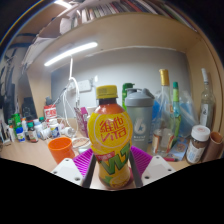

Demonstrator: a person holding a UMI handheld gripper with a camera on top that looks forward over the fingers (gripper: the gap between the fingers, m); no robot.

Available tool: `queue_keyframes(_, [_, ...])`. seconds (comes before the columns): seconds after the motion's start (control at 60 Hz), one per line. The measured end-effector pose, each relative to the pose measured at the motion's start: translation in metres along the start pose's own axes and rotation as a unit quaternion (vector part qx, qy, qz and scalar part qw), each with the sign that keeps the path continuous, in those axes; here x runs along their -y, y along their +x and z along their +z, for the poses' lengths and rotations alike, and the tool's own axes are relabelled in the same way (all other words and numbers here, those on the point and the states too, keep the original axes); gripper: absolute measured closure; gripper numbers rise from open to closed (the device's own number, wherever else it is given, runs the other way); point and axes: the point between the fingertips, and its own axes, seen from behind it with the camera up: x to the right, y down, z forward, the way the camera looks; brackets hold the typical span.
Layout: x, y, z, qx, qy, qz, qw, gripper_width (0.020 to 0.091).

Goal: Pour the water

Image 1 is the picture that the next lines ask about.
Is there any white wall power socket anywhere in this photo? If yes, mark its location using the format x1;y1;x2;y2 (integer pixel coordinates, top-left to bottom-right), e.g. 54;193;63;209
68;78;93;94

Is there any green plastic container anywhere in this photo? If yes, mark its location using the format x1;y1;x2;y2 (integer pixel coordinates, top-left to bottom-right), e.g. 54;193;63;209
11;113;23;131

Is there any brown mug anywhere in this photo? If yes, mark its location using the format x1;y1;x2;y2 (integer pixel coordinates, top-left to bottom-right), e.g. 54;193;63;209
203;131;224;163

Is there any red and white pen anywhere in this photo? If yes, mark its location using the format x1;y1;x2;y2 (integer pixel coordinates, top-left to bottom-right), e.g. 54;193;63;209
163;156;179;163

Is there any grey shaker bottle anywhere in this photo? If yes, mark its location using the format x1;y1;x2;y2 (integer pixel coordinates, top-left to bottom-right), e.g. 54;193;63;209
124;87;155;153

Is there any dark bottle with red label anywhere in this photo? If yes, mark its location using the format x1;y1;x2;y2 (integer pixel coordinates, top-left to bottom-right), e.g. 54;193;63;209
26;121;39;144

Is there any red and white canister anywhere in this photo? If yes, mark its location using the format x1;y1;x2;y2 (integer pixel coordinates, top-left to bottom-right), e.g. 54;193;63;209
43;104;58;126

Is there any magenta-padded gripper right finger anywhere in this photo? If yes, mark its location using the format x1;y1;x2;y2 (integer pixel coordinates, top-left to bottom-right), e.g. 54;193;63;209
128;145;177;190

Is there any orange plastic cup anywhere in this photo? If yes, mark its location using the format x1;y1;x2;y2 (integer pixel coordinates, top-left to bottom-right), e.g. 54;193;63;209
47;136;77;165

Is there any gold-capped clear glass bottle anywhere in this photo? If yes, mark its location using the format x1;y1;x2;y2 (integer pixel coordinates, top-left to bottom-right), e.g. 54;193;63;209
151;68;176;156

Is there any yellow labelled drink bottle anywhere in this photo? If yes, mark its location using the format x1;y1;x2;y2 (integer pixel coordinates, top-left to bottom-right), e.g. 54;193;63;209
87;84;134;190

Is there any green glass bottle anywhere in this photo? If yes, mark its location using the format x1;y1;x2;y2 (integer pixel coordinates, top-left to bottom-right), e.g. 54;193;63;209
121;82;136;111

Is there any tall clear glass bottle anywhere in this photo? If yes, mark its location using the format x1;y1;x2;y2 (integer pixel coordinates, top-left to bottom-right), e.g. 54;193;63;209
199;67;216;129

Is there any white tube ceiling light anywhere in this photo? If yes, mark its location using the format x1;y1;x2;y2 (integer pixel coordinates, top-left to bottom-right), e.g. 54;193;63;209
54;0;73;9

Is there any white cylindrical bottle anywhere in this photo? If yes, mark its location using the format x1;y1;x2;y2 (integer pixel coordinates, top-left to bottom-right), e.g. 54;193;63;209
61;126;76;138

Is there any brown jar with white lid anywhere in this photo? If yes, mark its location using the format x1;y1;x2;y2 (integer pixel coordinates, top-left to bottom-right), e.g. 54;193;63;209
185;124;212;165

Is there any magenta drink carton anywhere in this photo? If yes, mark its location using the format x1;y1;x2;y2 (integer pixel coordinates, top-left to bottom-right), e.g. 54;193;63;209
73;106;91;138

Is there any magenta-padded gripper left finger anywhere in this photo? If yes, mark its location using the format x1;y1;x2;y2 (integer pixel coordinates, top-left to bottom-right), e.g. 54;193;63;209
50;147;98;189

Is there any blue labelled white bottle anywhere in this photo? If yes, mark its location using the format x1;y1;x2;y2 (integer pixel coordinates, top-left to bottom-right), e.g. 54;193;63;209
15;126;27;143

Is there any blue plastic bag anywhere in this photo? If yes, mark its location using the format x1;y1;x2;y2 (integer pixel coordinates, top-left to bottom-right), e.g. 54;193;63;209
151;90;201;141

